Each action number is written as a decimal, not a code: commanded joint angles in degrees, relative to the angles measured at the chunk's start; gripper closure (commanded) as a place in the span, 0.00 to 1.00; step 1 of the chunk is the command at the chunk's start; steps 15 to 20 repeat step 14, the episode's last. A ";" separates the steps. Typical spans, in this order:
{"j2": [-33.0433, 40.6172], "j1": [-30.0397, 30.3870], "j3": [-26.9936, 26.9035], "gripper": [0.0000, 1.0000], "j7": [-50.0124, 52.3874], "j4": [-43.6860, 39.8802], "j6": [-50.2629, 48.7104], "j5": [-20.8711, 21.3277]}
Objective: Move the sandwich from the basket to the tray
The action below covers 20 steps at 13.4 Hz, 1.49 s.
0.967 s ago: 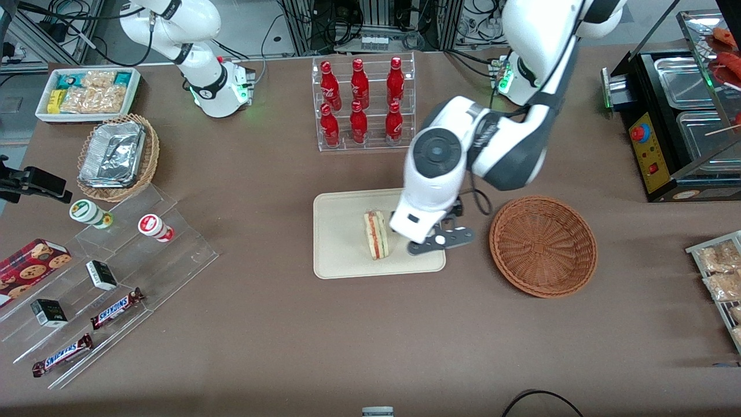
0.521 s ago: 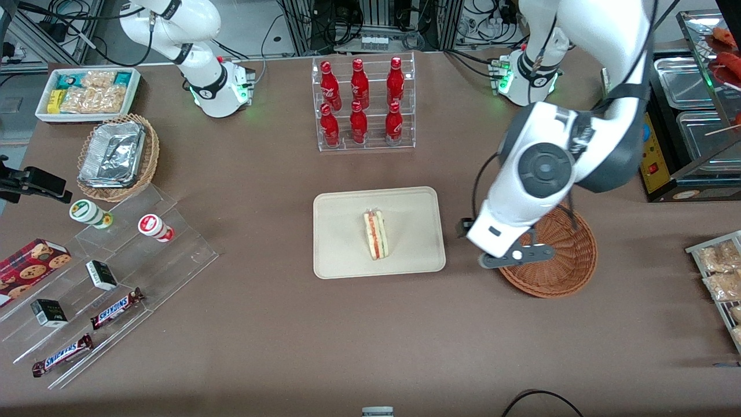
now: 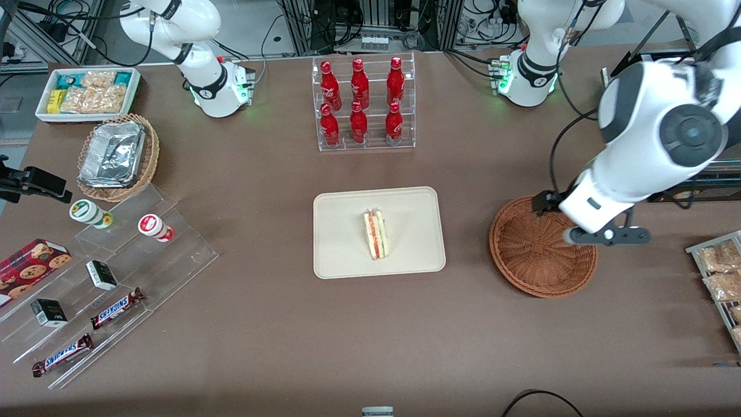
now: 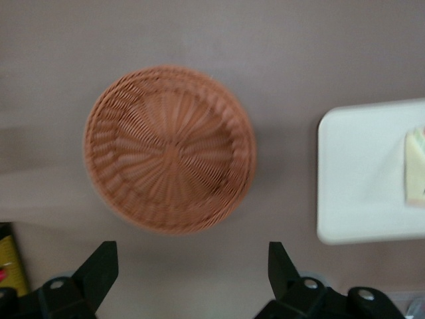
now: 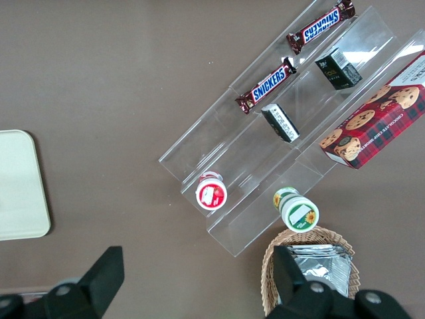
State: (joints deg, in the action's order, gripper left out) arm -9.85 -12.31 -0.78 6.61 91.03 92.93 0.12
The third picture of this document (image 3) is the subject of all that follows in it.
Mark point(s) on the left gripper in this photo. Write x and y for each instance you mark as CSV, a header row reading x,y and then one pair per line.
x,y
546,201

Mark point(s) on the plastic-wrapped triangle sandwich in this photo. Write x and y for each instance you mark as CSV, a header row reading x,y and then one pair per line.
x,y
376,234

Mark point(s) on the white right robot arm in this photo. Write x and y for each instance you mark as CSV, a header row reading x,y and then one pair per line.
x,y
202,81

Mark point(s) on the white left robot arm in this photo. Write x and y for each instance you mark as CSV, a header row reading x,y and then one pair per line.
x,y
637,145

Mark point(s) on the brown round wicker basket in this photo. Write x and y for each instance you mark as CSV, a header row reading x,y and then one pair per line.
x,y
532,255

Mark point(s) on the tray of packaged snacks right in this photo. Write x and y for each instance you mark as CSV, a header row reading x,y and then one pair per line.
x,y
721,324

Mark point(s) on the beige plastic tray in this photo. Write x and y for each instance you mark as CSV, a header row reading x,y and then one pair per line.
x,y
341,243

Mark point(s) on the light woven wicker basket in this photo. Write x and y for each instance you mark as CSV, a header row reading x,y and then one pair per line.
x,y
151,156

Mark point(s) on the aluminium foil tray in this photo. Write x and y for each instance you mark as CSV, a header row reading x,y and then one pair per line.
x,y
113,153

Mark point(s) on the clear bag of snacks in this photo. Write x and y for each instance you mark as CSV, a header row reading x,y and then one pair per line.
x,y
718,258
737,336
736,314
723,286

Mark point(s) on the clear acrylic bottle rack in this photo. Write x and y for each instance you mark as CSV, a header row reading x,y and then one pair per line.
x,y
405,142

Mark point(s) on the red cola bottle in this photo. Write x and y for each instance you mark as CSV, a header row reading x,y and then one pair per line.
x,y
358,124
395,81
330,128
330,87
393,123
359,84

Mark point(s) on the white connector block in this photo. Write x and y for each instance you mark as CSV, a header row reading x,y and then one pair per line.
x,y
375,42

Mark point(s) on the small grey block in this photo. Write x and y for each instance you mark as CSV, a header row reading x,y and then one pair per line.
x,y
377,412

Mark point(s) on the clear acrylic stepped display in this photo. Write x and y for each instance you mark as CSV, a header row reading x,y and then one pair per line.
x,y
173,260

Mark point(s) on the red-lid white cup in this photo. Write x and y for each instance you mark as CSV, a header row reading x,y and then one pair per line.
x,y
152,226

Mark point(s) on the Snickers chocolate bar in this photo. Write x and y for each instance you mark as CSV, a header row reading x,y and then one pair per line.
x,y
116,308
62,355

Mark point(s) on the small black box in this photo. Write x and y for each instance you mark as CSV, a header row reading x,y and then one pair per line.
x,y
49,313
101,275

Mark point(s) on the green-lid white cup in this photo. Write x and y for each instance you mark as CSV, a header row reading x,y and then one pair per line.
x,y
87,212

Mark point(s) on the small clear cracker bag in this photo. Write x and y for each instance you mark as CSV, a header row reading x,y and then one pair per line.
x,y
98,78

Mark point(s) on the large clear cracker bag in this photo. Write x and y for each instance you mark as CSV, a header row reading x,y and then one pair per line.
x,y
92,100

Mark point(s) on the teal and white snack packet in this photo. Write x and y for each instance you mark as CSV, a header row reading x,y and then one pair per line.
x,y
68,80

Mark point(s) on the yellow snack packet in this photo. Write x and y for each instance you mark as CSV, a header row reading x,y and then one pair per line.
x,y
55,101

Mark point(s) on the black mounted device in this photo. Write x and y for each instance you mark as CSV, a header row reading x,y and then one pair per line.
x,y
40,180

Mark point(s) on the white rectangular snack bin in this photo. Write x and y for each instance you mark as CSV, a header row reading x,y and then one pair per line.
x,y
46,116

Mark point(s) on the red cookie box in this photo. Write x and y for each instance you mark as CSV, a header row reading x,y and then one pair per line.
x,y
29,266

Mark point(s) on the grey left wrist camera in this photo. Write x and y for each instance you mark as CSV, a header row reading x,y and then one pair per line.
x,y
631,236

